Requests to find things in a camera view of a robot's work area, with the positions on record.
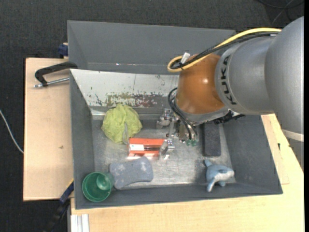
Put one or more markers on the pale brown flat board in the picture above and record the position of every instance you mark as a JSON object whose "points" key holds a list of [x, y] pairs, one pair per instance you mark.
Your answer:
{"points": [[48, 134]]}

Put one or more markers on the grey-blue toy dolphin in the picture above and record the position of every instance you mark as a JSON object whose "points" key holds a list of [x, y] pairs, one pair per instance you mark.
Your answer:
{"points": [[217, 174]]}

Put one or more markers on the grey-blue sponge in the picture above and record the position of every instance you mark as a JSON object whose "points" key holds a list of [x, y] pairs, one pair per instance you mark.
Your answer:
{"points": [[131, 173]]}

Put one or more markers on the grey metal bin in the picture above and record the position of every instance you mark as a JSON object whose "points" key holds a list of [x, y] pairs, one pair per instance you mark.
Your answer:
{"points": [[154, 45]]}

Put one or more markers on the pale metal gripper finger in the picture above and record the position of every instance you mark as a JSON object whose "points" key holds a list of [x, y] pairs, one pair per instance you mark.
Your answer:
{"points": [[163, 150], [171, 147]]}

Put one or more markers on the dark grey flat block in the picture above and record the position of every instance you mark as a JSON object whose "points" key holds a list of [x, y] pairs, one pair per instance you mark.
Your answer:
{"points": [[212, 141]]}

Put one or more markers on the yellow-green cloth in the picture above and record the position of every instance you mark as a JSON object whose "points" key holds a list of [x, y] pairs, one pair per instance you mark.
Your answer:
{"points": [[120, 123]]}

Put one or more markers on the green plastic cup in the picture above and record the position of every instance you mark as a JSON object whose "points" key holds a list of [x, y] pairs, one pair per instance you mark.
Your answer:
{"points": [[94, 188]]}

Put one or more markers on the orange and white box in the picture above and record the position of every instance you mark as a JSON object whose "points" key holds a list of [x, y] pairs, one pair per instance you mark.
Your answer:
{"points": [[142, 147]]}

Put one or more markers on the black cylinder on white bracket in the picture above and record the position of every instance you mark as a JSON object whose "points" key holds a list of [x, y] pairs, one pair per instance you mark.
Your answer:
{"points": [[227, 119]]}

